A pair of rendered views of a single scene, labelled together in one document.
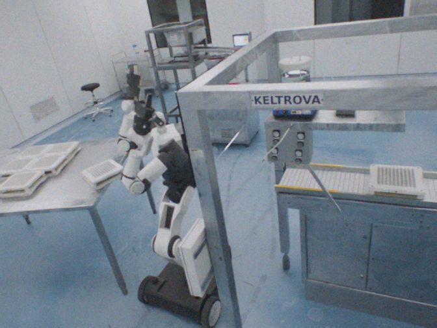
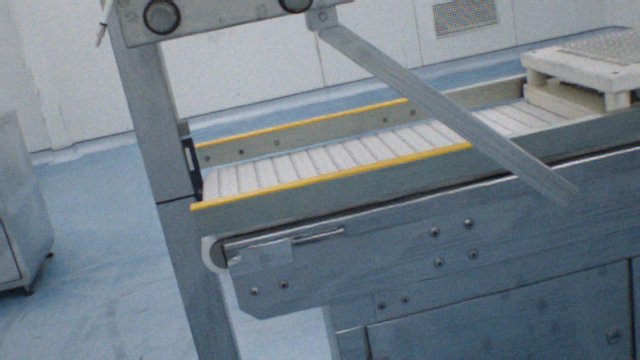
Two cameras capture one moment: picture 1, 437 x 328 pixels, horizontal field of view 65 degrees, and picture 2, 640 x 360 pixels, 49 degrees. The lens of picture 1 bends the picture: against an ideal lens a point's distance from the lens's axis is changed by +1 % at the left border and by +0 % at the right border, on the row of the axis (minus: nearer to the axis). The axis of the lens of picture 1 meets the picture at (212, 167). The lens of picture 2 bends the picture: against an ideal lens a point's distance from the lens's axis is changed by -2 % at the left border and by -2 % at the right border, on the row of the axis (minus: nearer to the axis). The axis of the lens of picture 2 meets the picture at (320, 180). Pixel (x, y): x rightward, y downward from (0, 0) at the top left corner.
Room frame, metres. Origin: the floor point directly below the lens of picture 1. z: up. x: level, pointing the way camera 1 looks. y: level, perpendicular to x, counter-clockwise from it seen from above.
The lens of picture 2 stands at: (0.95, -0.05, 1.18)
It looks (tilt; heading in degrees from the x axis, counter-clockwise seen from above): 18 degrees down; 327
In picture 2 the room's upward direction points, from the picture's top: 11 degrees counter-clockwise
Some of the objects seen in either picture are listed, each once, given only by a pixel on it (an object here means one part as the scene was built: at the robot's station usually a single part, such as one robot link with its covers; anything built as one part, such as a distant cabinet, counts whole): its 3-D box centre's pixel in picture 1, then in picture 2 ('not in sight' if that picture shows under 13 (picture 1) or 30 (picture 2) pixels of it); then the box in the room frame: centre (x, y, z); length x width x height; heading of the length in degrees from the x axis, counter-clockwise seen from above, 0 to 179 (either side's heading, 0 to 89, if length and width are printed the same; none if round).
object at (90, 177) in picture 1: (102, 170); not in sight; (2.22, 0.79, 0.93); 0.25 x 0.24 x 0.02; 124
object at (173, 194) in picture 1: (184, 182); not in sight; (1.97, 0.20, 0.86); 0.28 x 0.13 x 0.18; 147
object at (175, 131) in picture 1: (176, 150); not in sight; (1.92, 0.20, 1.13); 0.34 x 0.30 x 0.36; 11
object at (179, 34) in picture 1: (193, 77); not in sight; (5.24, 0.06, 0.75); 1.43 x 1.06 x 1.50; 62
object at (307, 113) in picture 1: (295, 103); not in sight; (1.64, -0.47, 1.40); 0.21 x 0.20 x 0.09; 152
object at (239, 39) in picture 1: (243, 58); not in sight; (4.44, -0.63, 1.07); 0.23 x 0.10 x 0.62; 62
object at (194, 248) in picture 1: (200, 257); not in sight; (1.03, 0.11, 1.05); 0.17 x 0.06 x 0.26; 152
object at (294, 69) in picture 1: (294, 75); not in sight; (1.65, -0.47, 1.54); 0.15 x 0.15 x 0.19
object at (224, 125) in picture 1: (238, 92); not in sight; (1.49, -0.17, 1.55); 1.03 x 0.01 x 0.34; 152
